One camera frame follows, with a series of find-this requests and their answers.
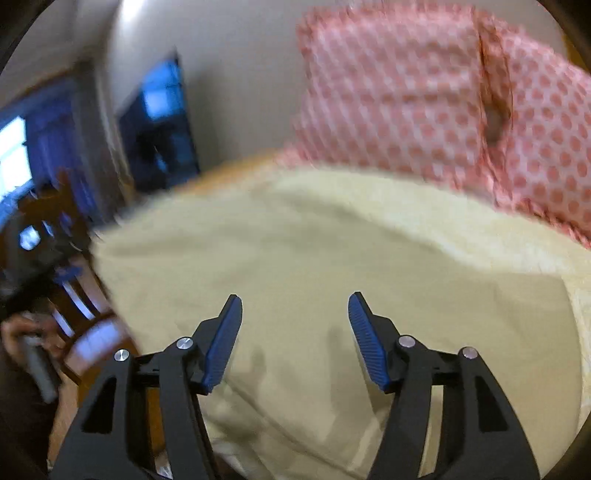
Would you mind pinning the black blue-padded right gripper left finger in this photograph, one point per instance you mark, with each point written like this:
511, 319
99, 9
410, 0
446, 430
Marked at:
109, 437

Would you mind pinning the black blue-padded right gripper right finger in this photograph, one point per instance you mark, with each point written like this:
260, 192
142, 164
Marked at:
481, 436

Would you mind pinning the khaki beige pants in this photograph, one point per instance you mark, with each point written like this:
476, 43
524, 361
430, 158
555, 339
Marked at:
296, 401

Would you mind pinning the person's left hand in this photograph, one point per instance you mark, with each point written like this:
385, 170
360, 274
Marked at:
17, 326

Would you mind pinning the brown wooden chair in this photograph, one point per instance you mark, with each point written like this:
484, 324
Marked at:
89, 328

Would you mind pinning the bright window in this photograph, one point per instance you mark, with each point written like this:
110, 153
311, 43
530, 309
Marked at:
14, 163

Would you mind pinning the cream patterned bed sheet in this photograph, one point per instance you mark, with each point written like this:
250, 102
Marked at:
475, 234

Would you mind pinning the blue window curtain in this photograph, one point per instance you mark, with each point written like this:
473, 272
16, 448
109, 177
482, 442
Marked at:
54, 145

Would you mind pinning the black flat screen television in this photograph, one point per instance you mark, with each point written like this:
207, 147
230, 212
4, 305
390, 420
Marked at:
155, 131

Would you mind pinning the pink polka dot pillow right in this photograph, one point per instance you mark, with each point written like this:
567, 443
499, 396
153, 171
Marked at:
540, 164

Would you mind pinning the pink polka dot pillow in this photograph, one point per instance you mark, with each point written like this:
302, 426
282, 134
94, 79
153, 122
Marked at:
540, 164
396, 87

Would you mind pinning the pink polka dot pillow left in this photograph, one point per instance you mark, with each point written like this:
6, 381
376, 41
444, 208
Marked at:
396, 87

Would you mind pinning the wooden bed frame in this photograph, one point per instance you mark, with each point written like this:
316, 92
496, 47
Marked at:
229, 174

